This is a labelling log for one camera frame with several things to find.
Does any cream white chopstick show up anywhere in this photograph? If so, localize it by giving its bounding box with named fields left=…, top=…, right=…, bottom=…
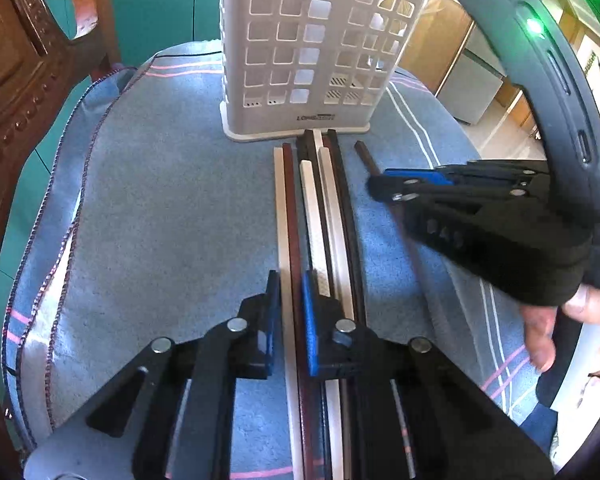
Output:
left=273, top=148, right=304, bottom=480

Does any dark red chopstick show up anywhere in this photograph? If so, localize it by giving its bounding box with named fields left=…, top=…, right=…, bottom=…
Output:
left=282, top=143, right=315, bottom=479

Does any person's right hand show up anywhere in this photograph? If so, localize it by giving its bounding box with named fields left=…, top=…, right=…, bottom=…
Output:
left=520, top=283, right=600, bottom=374

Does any dark brown chopstick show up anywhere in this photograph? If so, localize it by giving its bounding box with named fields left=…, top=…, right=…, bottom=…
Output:
left=354, top=141, right=425, bottom=285

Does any black chopstick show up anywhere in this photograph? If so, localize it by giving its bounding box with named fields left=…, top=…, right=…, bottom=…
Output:
left=325, top=129, right=367, bottom=326

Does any blue striped cloth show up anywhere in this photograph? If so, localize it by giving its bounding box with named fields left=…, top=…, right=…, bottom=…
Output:
left=3, top=41, right=554, bottom=479

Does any white plastic utensil holder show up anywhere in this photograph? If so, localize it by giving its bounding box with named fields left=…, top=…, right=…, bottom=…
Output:
left=220, top=0, right=428, bottom=142

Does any carved wooden chair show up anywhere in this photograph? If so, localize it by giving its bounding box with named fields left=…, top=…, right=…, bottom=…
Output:
left=0, top=0, right=122, bottom=480

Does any black tracker mount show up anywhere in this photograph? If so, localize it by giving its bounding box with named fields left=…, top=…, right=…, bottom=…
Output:
left=457, top=0, right=600, bottom=224

